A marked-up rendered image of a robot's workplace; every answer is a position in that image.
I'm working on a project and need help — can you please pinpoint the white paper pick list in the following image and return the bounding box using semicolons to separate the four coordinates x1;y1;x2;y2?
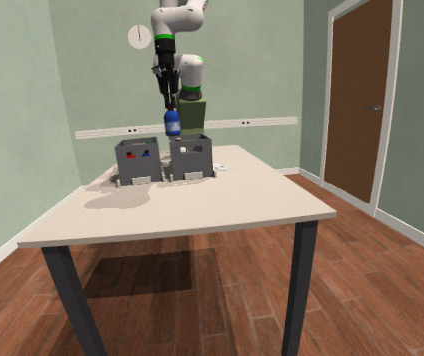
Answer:
213;163;227;171

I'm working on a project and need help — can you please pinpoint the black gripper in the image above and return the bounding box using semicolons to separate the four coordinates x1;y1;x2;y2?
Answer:
156;52;180;109

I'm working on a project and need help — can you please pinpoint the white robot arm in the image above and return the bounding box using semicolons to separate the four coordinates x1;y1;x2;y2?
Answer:
151;0;209;101

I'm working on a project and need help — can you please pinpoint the grey divided crate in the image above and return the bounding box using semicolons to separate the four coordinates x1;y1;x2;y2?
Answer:
169;133;214;181
114;137;163;186

